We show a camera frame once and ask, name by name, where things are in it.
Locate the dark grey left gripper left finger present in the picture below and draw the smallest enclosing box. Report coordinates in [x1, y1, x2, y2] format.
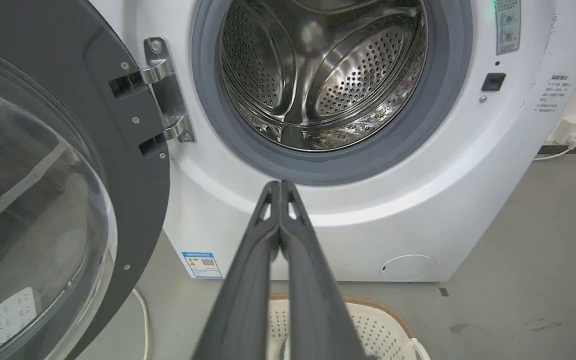
[191, 180, 282, 360]

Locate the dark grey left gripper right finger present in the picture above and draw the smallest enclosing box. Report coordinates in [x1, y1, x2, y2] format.
[279, 180, 367, 360]

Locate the white front-load washing machine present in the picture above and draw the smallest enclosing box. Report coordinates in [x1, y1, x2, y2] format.
[88, 0, 576, 282]

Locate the dark grey washer door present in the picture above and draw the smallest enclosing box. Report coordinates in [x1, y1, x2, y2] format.
[0, 0, 196, 360]

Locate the white perforated laundry basket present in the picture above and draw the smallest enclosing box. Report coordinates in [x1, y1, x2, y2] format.
[266, 292, 431, 360]

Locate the white drain hose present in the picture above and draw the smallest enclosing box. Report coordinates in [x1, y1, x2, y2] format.
[131, 287, 151, 360]

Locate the white power cable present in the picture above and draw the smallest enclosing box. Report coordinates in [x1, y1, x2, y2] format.
[533, 134, 576, 162]

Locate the white wall power socket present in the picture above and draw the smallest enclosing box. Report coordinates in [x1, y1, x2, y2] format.
[552, 116, 576, 145]

